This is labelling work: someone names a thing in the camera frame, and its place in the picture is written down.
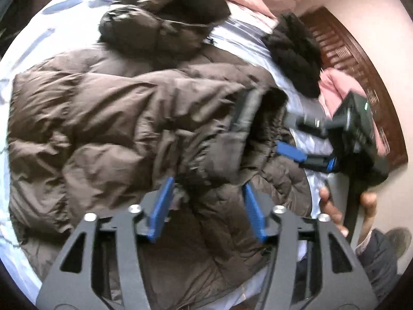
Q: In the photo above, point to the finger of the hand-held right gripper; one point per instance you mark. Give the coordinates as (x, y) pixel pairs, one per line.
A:
(306, 123)
(290, 151)

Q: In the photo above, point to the light blue bed sheet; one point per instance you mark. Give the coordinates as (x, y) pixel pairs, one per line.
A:
(64, 22)

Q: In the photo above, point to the dark wooden headboard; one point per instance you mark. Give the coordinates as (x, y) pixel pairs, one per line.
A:
(355, 55)

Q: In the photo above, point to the brown puffer jacket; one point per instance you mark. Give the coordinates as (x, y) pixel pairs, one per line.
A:
(129, 119)

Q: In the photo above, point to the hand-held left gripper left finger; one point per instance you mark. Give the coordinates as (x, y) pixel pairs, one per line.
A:
(159, 206)

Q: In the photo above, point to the person's right hand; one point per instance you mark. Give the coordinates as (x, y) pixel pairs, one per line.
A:
(332, 210)

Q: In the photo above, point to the grey shoe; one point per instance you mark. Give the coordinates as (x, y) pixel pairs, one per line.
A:
(400, 240)

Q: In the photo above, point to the folded pink blanket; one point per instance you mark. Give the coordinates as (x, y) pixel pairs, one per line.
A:
(338, 87)

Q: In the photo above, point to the black fluffy garment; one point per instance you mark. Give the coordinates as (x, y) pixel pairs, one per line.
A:
(293, 55)

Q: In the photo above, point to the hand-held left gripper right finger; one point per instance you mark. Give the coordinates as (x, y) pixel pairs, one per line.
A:
(255, 210)

